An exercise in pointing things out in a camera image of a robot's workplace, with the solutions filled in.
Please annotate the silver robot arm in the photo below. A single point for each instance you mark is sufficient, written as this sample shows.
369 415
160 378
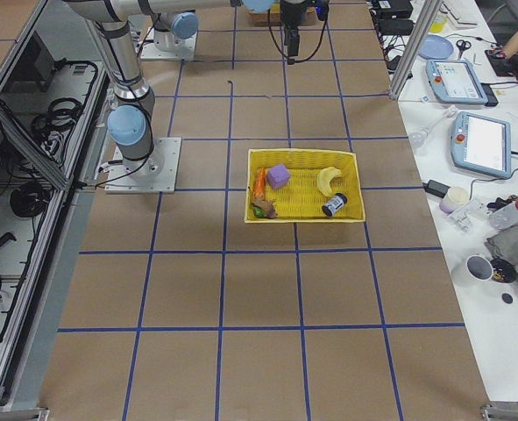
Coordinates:
130 124
292 14

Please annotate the green toy leaf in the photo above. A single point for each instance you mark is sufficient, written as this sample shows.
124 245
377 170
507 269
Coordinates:
258 212

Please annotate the brown toy horse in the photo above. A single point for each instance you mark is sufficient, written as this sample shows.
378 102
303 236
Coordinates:
266 206

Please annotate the orange toy carrot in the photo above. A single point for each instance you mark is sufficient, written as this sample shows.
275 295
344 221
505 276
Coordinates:
259 186

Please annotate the purple foam cube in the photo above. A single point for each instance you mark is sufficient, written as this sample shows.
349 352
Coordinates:
278 176

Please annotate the yellow woven basket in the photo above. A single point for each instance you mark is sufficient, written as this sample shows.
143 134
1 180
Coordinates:
300 201

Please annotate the pale croissant toy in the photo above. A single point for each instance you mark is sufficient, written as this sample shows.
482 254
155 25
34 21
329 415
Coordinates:
325 177

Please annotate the small black labelled can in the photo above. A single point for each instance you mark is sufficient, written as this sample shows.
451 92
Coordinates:
334 205

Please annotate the light bulb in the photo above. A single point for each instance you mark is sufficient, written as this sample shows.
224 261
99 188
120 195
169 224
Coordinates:
418 138

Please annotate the black power adapter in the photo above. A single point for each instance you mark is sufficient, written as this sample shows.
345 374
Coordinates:
435 188

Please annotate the white purple jar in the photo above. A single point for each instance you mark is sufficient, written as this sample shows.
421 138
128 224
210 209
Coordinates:
454 198

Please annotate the brown wicker basket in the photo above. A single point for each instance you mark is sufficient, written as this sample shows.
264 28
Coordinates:
260 19

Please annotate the white mug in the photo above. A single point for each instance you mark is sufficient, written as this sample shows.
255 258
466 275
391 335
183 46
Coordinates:
472 271

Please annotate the lower blue teach pendant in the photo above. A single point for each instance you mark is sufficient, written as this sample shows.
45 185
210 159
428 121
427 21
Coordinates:
481 144

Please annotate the blue teach pendant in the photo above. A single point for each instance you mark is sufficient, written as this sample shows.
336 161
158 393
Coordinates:
455 82
481 144

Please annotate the upper blue teach pendant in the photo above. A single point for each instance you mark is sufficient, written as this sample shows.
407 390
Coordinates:
455 82

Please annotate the blue plate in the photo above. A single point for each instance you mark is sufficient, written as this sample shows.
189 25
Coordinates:
435 47

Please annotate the black bowl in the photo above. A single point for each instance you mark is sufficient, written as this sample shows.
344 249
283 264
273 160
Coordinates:
503 271

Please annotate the yellow cup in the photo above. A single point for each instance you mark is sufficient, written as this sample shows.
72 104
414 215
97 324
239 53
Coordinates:
439 22

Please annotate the black round lid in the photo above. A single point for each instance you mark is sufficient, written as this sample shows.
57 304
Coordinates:
507 298

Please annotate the black scissors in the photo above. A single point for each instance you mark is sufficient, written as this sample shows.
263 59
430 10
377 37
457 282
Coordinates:
462 45

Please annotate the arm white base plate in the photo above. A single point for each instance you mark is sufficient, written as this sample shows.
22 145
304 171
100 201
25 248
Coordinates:
165 46
157 175

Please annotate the white plastic bracket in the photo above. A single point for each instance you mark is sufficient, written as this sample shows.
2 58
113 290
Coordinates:
463 216

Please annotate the aluminium frame post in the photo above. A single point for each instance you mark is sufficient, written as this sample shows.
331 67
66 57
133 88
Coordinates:
422 25

